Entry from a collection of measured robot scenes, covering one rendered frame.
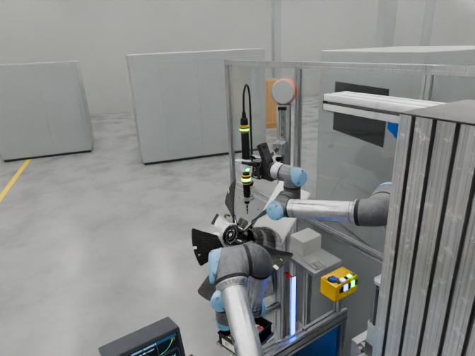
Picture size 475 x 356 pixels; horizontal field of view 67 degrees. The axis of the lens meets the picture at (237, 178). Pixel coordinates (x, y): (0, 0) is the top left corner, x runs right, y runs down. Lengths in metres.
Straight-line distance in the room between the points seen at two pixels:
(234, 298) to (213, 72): 6.22
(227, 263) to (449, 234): 0.72
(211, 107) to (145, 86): 1.30
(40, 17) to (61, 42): 0.88
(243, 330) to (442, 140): 0.79
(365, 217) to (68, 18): 12.93
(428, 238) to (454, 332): 0.20
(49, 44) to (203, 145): 7.74
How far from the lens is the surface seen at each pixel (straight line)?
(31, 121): 8.81
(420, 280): 0.92
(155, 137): 7.18
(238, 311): 1.24
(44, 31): 13.77
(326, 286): 1.91
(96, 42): 13.63
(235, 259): 1.28
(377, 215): 1.33
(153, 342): 1.37
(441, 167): 0.80
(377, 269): 2.33
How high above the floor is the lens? 2.18
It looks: 20 degrees down
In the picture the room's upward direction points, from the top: 3 degrees counter-clockwise
